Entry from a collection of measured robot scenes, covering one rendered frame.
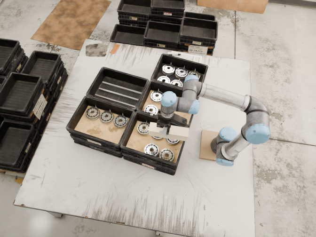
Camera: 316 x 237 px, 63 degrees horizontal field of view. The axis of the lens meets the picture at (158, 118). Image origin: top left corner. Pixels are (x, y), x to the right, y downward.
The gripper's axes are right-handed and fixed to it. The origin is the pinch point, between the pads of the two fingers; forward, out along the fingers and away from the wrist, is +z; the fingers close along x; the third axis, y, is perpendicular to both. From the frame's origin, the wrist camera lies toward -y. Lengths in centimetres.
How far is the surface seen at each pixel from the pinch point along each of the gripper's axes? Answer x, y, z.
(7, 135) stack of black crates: -13, 151, 83
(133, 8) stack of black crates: -205, 70, 72
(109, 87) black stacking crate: -45, 52, 27
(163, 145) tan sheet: -2.3, 2.4, 26.6
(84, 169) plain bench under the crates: 20, 55, 40
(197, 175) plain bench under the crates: 11.2, -24.7, 39.6
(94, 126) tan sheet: -8, 54, 27
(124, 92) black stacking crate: -42, 39, 27
